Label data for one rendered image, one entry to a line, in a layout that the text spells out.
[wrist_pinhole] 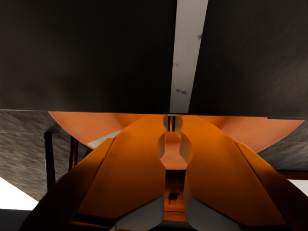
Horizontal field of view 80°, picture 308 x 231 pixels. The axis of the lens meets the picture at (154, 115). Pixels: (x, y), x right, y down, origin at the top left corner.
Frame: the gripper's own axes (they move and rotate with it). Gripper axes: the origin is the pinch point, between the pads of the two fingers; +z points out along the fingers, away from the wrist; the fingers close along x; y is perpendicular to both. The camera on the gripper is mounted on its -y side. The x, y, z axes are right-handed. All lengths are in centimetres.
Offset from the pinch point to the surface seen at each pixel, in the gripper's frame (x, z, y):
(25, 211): -466, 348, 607
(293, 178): 28.6, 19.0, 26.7
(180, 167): 1.1, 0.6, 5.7
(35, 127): -17.7, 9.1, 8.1
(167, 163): -0.1, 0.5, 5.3
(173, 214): 0.9, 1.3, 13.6
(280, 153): 22.9, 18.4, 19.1
